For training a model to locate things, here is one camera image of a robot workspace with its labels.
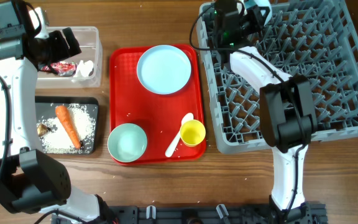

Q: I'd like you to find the orange carrot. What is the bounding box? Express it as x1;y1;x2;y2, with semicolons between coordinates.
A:
55;105;81;149

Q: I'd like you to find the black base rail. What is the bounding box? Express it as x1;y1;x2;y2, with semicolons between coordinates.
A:
50;204;328;224

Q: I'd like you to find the white plastic spoon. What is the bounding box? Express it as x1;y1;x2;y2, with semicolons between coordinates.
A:
165;113;194;157

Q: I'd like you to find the white rice pile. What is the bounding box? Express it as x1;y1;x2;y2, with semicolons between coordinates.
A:
37;103;98;154

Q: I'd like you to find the light blue bowl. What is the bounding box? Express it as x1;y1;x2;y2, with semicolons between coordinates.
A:
244;0;272;25

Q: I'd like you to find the black plastic bin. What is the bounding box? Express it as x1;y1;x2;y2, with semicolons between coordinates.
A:
35;96;99;154

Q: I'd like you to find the red plastic tray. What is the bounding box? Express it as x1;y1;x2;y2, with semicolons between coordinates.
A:
109;44;206;165

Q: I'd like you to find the white tissue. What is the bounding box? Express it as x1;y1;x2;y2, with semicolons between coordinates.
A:
73;60;94;77

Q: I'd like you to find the brown nut shell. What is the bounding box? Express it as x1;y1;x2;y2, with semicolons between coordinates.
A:
37;123;51;137

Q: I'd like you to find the yellow plastic cup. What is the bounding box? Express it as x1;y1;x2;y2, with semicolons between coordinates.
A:
180;119;206;147

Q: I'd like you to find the pale green bowl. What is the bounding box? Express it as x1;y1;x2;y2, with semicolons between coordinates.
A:
108;123;148;163

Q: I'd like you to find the grey dishwasher rack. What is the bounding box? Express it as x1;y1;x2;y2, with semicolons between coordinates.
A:
196;1;358;154

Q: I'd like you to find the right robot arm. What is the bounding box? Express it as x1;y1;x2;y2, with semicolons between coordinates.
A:
212;0;317;223

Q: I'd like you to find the clear plastic bin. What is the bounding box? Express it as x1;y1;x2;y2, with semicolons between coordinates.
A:
36;26;103;89

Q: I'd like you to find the red snack wrapper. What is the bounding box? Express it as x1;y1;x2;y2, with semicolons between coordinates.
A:
40;62;77;77

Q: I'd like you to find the light blue plate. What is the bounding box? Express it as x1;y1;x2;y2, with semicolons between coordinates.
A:
136;45;192;95

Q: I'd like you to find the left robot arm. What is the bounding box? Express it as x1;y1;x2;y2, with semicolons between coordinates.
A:
0;1;119;223

